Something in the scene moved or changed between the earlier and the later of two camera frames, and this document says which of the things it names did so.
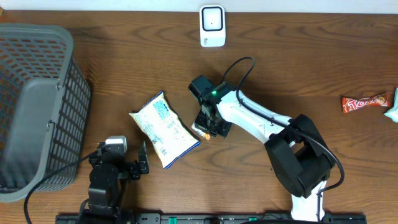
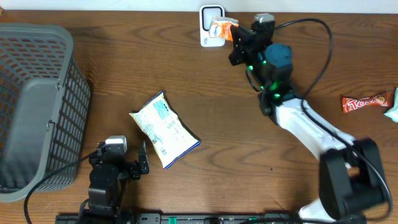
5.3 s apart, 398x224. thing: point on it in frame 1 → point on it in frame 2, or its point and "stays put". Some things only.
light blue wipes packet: x=393 y=112 stays put
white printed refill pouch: x=160 y=124 stays put
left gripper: x=134 y=170 stays put
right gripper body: x=215 y=126 → x=243 y=55
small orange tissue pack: x=201 y=132 → x=219 y=27
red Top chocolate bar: x=349 y=104 stays put
